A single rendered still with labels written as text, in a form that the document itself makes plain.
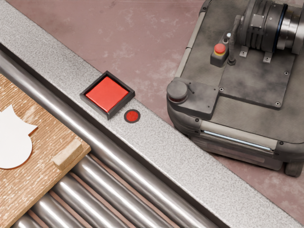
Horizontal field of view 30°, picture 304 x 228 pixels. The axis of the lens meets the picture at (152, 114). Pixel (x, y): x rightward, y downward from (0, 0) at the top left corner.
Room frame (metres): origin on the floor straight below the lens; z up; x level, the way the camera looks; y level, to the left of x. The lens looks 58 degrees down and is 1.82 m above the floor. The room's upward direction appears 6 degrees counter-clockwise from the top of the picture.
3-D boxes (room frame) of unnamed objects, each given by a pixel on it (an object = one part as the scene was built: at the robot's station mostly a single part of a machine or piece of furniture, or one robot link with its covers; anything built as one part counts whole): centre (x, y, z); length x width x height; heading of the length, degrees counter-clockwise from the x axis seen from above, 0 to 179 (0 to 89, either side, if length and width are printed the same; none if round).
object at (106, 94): (0.62, 0.08, 0.92); 0.06 x 0.06 x 0.01; 42
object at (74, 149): (0.48, 0.15, 0.95); 0.06 x 0.02 x 0.03; 133
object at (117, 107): (0.62, 0.08, 0.92); 0.08 x 0.08 x 0.02; 42
